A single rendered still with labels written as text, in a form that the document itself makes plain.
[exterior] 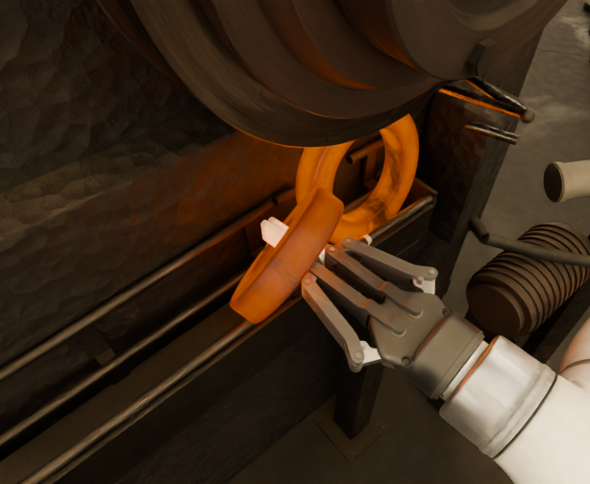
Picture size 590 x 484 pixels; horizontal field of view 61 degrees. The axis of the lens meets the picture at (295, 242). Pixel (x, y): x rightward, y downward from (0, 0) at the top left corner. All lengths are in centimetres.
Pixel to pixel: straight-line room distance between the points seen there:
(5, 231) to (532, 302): 72
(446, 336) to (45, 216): 35
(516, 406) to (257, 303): 23
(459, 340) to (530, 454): 10
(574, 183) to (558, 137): 137
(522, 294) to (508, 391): 44
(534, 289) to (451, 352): 45
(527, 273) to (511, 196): 98
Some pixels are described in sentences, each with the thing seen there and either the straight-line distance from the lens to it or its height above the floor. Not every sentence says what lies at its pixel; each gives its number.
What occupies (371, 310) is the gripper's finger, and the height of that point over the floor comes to 78.
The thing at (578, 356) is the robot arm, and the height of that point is 75.
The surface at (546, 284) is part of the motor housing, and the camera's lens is 90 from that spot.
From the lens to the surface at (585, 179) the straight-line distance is 84.
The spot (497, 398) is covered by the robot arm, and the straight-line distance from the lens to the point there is 44.
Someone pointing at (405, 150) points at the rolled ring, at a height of 77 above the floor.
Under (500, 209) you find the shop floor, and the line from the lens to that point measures 179.
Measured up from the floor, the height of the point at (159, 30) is 104.
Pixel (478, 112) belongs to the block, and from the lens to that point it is 70.
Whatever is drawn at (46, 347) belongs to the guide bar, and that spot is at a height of 74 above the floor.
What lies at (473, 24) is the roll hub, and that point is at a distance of 37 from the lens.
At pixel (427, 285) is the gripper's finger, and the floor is 78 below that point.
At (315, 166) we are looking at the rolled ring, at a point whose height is 81.
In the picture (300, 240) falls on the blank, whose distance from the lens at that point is 44.
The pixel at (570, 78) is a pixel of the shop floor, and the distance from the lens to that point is 260.
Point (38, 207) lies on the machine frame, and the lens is 47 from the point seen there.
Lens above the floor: 117
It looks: 48 degrees down
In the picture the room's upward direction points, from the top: straight up
